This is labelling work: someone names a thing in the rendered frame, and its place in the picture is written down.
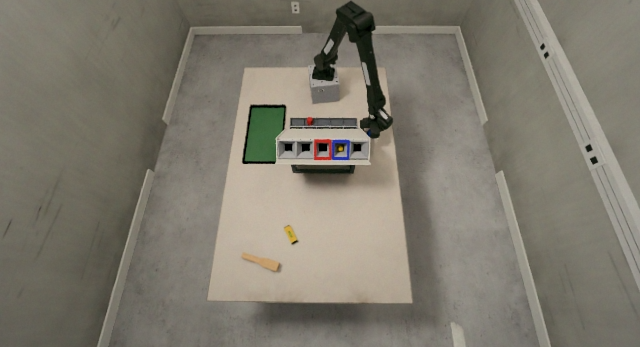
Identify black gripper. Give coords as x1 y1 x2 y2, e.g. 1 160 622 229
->
360 118 384 132

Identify green tray with black rim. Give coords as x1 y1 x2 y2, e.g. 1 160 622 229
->
242 105 286 164

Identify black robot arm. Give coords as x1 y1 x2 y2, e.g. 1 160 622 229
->
312 0 393 139

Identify yellow pocket level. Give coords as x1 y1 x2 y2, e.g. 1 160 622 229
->
284 225 298 244

